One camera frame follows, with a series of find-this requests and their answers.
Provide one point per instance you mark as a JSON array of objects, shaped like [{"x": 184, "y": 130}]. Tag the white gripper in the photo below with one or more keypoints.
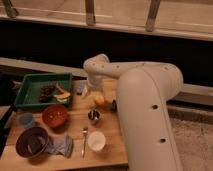
[{"x": 94, "y": 83}]

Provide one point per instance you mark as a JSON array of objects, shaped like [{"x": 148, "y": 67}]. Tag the yellow red apple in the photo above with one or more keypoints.
[{"x": 99, "y": 100}]

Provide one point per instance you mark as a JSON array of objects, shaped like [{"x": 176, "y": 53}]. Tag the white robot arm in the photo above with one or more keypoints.
[{"x": 143, "y": 88}]

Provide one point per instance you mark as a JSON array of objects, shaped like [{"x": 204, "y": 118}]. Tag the red bowl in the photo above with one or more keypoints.
[{"x": 54, "y": 115}]

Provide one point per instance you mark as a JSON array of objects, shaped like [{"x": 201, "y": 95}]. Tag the dark purple bowl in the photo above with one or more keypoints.
[{"x": 32, "y": 142}]

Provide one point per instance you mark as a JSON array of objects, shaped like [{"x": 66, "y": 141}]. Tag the blue sponge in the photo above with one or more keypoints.
[{"x": 80, "y": 88}]

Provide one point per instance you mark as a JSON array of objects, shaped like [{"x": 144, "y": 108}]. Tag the small metal cup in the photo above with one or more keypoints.
[{"x": 94, "y": 117}]

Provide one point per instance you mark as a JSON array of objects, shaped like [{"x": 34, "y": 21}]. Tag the toy food pieces in tray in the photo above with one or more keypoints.
[{"x": 48, "y": 92}]

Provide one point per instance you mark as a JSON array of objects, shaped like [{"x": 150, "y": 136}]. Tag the small black block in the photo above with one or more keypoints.
[{"x": 113, "y": 107}]

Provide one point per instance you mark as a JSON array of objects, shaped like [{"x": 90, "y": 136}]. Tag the wooden table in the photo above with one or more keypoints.
[{"x": 113, "y": 154}]

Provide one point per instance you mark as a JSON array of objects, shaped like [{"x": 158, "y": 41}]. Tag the green plastic tray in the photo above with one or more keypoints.
[{"x": 31, "y": 88}]

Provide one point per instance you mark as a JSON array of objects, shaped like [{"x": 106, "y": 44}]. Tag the white cup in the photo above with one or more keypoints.
[{"x": 96, "y": 141}]

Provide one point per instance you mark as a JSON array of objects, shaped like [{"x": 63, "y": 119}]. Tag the grey blue cloth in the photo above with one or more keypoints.
[{"x": 60, "y": 146}]

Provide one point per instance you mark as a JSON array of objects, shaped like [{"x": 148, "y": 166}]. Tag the blue plastic cup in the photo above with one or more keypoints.
[{"x": 26, "y": 120}]

